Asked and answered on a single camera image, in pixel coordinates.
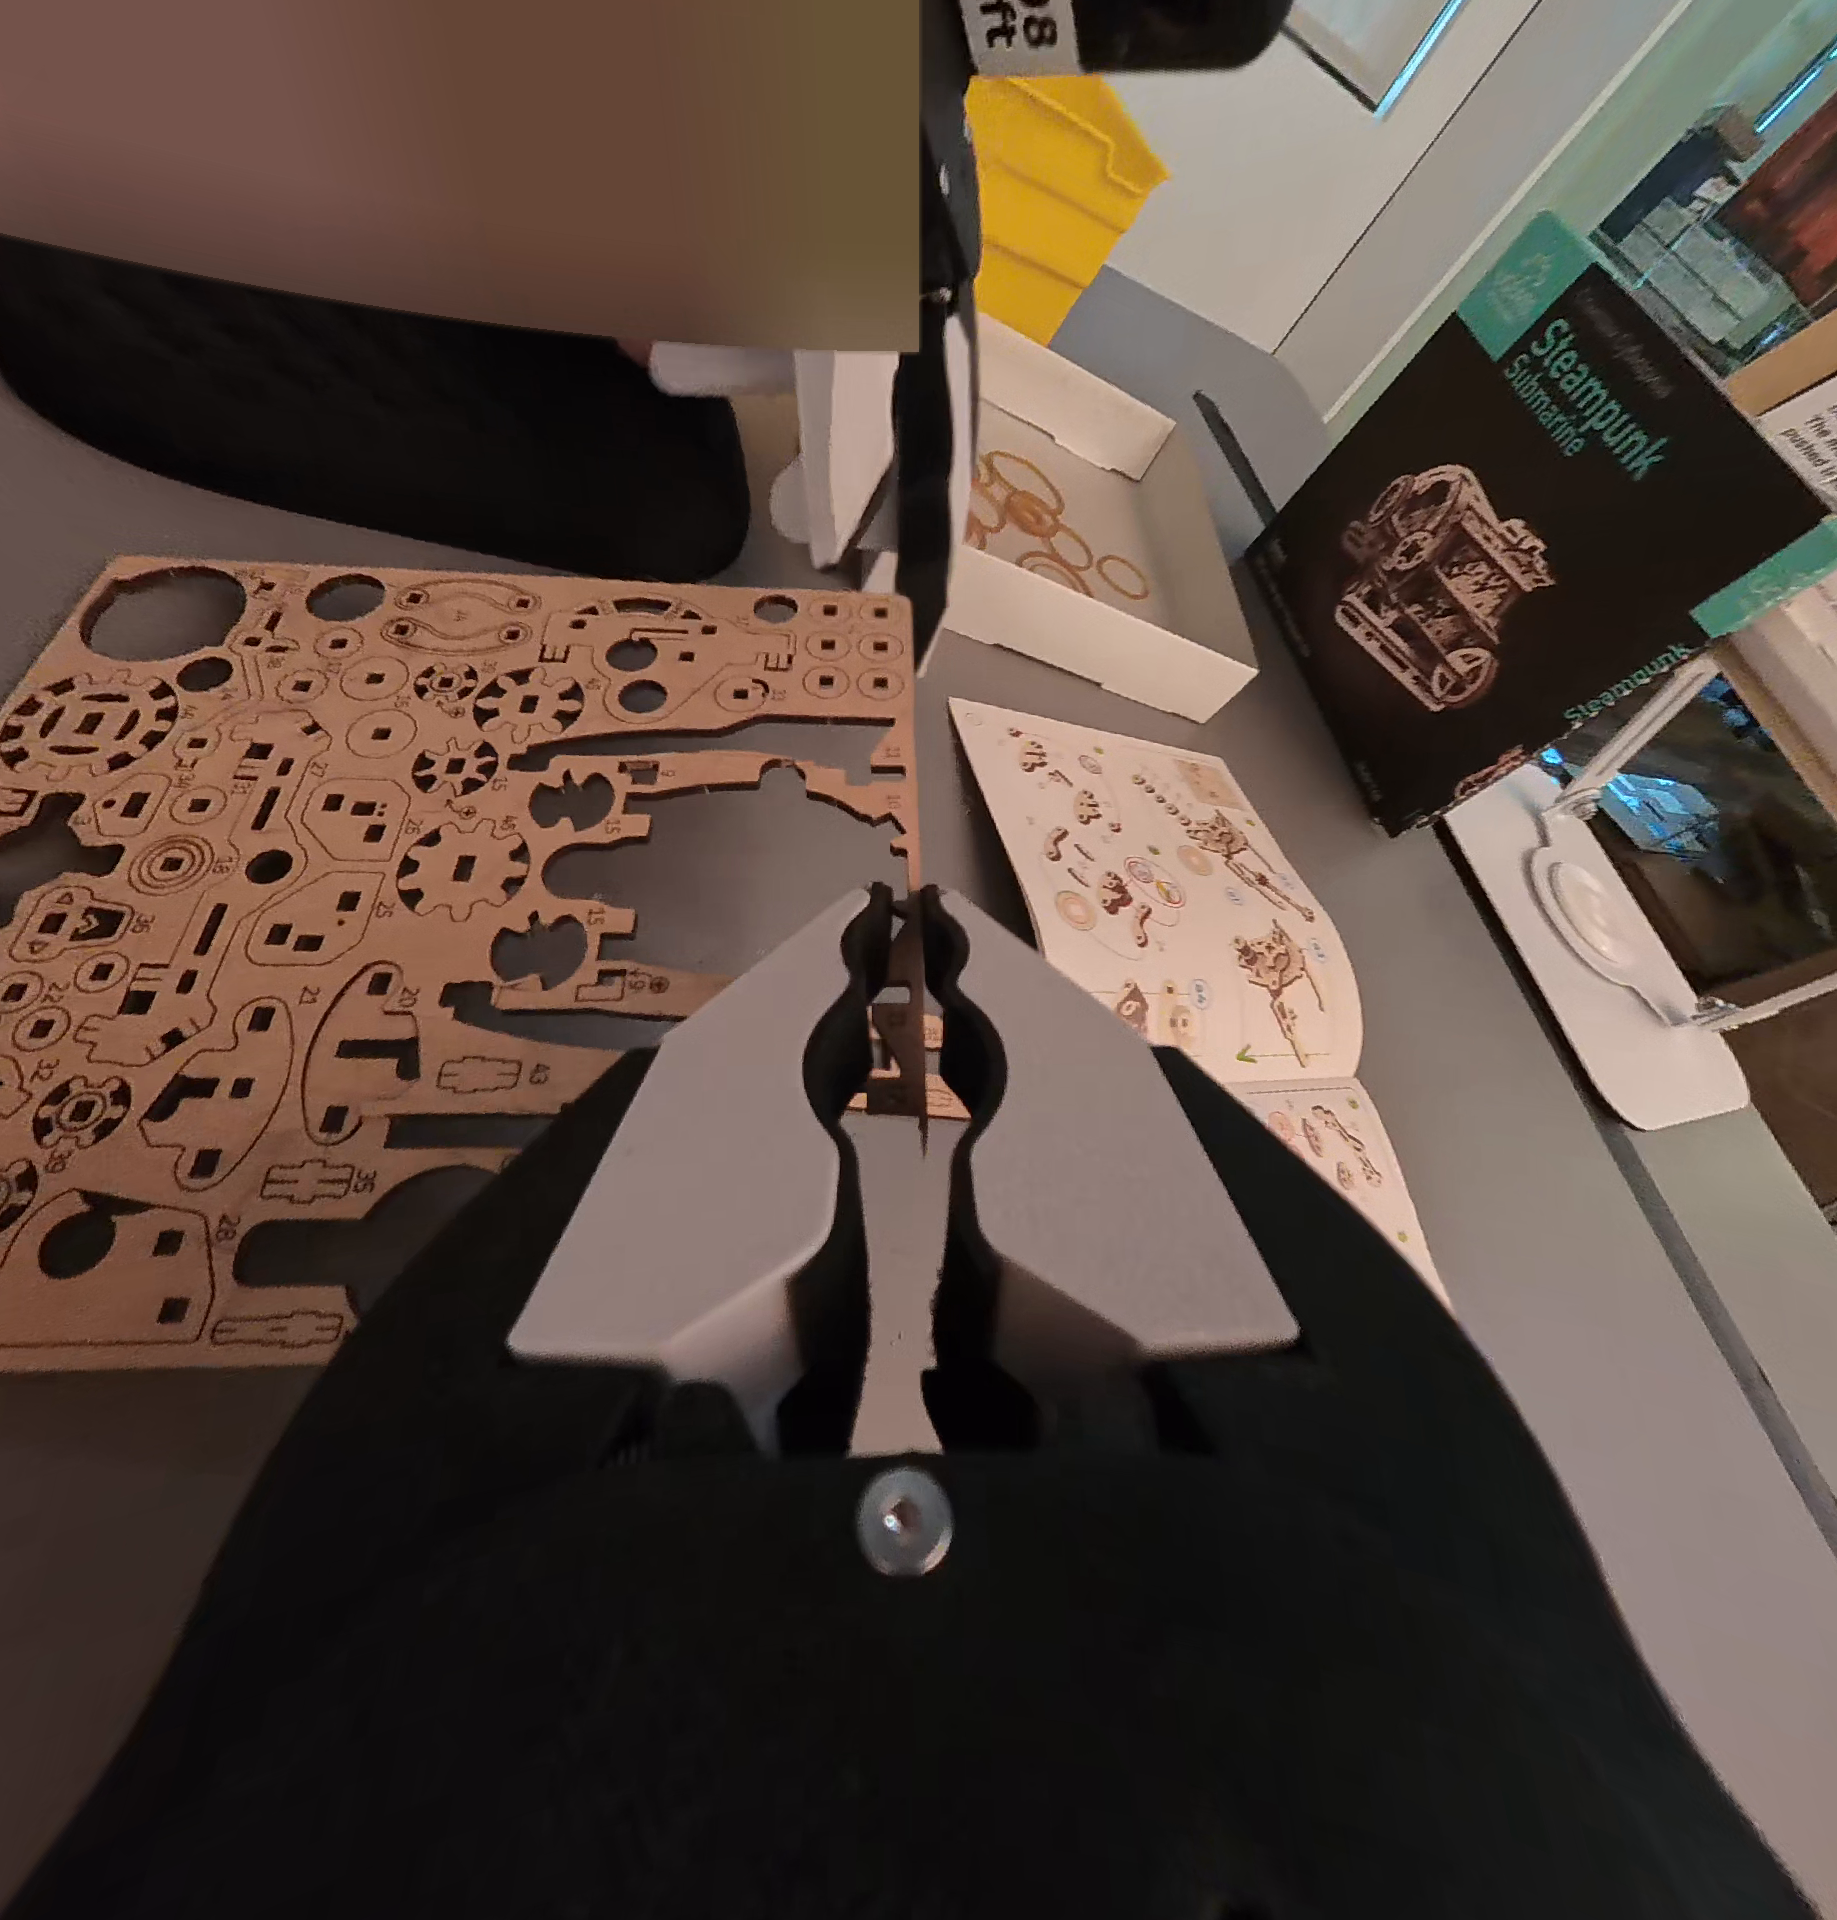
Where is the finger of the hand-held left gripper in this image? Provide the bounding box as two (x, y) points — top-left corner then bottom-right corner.
(853, 300), (987, 678)

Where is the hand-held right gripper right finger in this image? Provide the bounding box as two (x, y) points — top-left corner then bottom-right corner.
(931, 884), (1302, 1457)

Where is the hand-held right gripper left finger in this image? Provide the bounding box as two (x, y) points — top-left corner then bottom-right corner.
(507, 884), (897, 1457)

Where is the wooden model part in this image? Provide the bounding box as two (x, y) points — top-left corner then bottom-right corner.
(862, 884), (985, 1160)

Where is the wooden parts sheet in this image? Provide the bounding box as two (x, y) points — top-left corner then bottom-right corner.
(0, 555), (920, 1374)

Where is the black model kit box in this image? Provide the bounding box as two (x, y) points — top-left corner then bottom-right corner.
(1246, 209), (1837, 838)

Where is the pile of rubber bands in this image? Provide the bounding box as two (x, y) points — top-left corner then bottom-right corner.
(967, 448), (1155, 597)

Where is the yellow plastic bin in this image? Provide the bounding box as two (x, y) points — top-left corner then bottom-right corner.
(961, 73), (1172, 344)

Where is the white cardboard box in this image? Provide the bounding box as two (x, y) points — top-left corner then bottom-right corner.
(855, 314), (1258, 725)

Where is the instruction booklet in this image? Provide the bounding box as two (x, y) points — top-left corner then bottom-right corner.
(948, 695), (1455, 1308)

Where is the dark metal bar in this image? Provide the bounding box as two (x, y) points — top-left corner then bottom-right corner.
(1192, 389), (1287, 570)

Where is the white document stand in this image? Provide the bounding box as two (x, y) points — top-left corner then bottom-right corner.
(1434, 351), (1837, 1130)

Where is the printed instruction sheet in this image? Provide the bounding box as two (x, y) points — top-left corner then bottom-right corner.
(1757, 382), (1837, 548)

